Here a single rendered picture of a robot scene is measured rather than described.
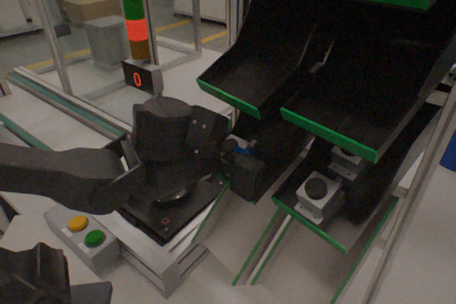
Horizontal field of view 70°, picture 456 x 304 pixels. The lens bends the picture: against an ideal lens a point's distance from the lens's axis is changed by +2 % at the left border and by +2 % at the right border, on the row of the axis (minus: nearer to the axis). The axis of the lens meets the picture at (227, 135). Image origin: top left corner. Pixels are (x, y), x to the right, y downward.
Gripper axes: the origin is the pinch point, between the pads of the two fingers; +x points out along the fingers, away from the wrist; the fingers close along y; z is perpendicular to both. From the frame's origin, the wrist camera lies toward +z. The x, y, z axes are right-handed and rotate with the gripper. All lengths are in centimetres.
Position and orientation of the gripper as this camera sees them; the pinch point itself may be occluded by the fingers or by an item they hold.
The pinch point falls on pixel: (233, 149)
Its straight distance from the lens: 53.3
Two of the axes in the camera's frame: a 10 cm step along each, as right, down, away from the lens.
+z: 1.4, -9.2, -3.8
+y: -7.3, -3.5, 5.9
